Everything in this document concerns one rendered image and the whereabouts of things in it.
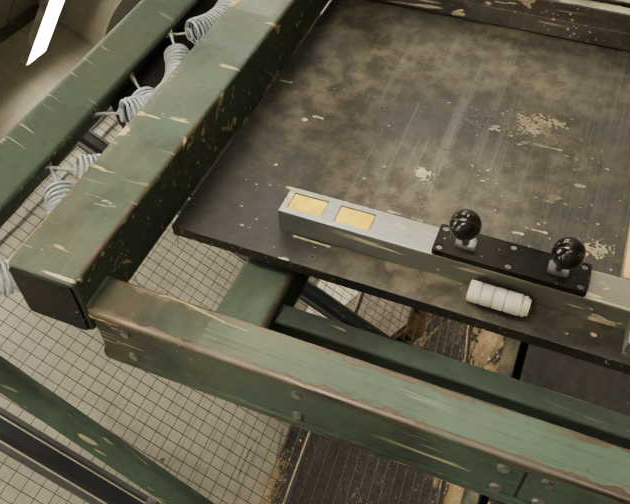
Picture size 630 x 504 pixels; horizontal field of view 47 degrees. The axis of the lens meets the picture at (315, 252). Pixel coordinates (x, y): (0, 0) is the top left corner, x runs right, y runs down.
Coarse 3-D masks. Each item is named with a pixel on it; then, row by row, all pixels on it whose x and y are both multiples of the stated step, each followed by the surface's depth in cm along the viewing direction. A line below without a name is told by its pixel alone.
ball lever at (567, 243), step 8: (560, 240) 82; (568, 240) 82; (576, 240) 82; (552, 248) 83; (560, 248) 82; (568, 248) 81; (576, 248) 81; (584, 248) 82; (552, 256) 83; (560, 256) 82; (568, 256) 81; (576, 256) 81; (584, 256) 82; (552, 264) 92; (560, 264) 82; (568, 264) 82; (576, 264) 82; (552, 272) 92; (560, 272) 92; (568, 272) 92
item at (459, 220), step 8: (456, 216) 85; (464, 216) 85; (472, 216) 85; (456, 224) 85; (464, 224) 84; (472, 224) 84; (480, 224) 85; (456, 232) 85; (464, 232) 85; (472, 232) 85; (456, 240) 96; (464, 240) 86; (472, 240) 95; (464, 248) 95; (472, 248) 95
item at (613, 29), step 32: (384, 0) 142; (416, 0) 139; (448, 0) 137; (480, 0) 134; (512, 0) 132; (544, 0) 130; (576, 0) 129; (608, 0) 129; (544, 32) 134; (576, 32) 132; (608, 32) 130
